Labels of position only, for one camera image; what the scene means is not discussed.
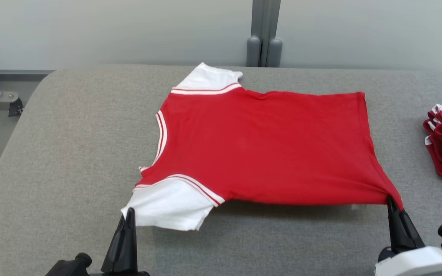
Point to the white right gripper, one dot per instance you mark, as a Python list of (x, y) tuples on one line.
[(420, 264)]

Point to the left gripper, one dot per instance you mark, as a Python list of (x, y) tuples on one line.
[(117, 274)]

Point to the red and white jersey shirt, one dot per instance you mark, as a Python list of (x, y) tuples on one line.
[(263, 145)]

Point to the grey fabric padded bench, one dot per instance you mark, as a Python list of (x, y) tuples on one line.
[(71, 153)]

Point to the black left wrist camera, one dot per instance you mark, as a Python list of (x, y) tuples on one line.
[(67, 266)]

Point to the grey metal partition post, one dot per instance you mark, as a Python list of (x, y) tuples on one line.
[(257, 23)]

